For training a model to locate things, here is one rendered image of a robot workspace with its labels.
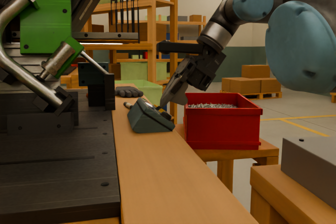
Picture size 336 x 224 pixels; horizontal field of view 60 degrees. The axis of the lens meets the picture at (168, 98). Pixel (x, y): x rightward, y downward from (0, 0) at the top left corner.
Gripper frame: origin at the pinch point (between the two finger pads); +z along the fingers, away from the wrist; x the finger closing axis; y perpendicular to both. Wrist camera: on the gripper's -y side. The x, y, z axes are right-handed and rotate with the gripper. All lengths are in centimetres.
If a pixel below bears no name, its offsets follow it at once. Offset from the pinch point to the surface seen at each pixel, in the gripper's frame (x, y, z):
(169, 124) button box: -12.8, 1.1, 2.5
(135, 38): 13.8, -13.7, -10.9
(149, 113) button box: -12.8, -4.0, 2.9
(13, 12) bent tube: -0.7, -40.1, 1.6
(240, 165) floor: 170, 143, 15
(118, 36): 13.7, -18.3, -8.5
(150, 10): 248, -4, -67
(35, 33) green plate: 1.2, -34.3, 2.9
